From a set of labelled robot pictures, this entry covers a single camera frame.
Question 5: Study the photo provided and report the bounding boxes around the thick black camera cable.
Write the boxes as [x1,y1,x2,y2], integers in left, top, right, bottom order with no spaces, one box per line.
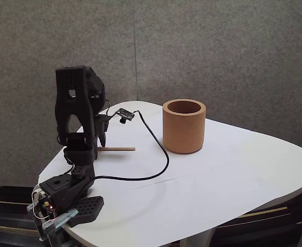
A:
[93,110,170,181]

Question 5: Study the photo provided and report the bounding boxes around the small black gripper camera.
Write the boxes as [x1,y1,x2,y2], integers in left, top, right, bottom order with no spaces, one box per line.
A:
[114,108,135,125]

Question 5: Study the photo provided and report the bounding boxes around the controller board with red light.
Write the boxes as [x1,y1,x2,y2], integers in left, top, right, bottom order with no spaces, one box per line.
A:
[32,187,56,219]

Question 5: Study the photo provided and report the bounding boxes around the grey metal table clamp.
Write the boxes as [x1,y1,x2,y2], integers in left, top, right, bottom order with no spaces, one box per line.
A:
[26,203,79,247]

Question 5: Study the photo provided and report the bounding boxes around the thin black motor cable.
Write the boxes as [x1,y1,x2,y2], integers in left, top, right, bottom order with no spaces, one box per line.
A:
[63,149,76,176]

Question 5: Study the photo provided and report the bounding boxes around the brown cork pen holder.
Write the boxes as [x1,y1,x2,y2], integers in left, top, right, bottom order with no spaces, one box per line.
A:
[162,98,207,155]

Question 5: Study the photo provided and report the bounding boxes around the thin white wire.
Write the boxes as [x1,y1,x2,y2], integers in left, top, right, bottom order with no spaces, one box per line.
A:
[31,189,51,221]

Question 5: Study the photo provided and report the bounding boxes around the beige wooden pen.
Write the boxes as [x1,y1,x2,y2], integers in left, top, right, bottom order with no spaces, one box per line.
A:
[97,147,137,152]

